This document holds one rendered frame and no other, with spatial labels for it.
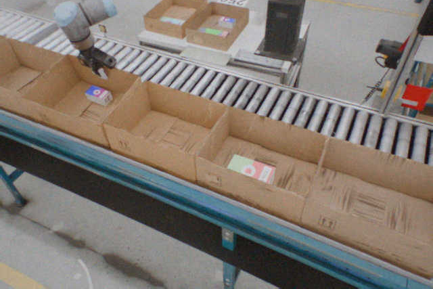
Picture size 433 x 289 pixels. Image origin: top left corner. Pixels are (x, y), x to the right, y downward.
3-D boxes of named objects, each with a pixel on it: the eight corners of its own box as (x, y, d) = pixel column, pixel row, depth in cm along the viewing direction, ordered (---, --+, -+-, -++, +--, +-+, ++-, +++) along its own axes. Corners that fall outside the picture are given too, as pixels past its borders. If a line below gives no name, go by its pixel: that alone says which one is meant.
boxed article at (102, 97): (95, 92, 172) (92, 84, 168) (113, 98, 168) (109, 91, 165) (88, 99, 169) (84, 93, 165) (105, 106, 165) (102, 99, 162)
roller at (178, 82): (197, 70, 219) (197, 63, 215) (149, 125, 186) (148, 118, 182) (190, 68, 220) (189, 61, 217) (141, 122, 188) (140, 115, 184)
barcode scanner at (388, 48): (371, 54, 175) (381, 35, 167) (397, 63, 172) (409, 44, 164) (369, 61, 170) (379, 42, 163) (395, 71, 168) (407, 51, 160)
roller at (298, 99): (304, 99, 197) (305, 93, 194) (270, 168, 165) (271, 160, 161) (294, 97, 199) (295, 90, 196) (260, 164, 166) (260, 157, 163)
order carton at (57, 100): (149, 103, 166) (141, 75, 152) (111, 151, 150) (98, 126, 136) (80, 80, 178) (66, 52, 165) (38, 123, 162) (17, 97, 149)
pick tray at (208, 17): (249, 22, 247) (249, 8, 240) (226, 52, 223) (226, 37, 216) (211, 14, 256) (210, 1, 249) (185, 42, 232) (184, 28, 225)
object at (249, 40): (310, 24, 249) (310, 20, 247) (287, 73, 211) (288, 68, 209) (177, 1, 278) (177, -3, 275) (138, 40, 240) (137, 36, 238)
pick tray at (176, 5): (208, 12, 258) (208, -2, 251) (182, 40, 234) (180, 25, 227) (173, 5, 267) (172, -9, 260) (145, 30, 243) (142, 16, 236)
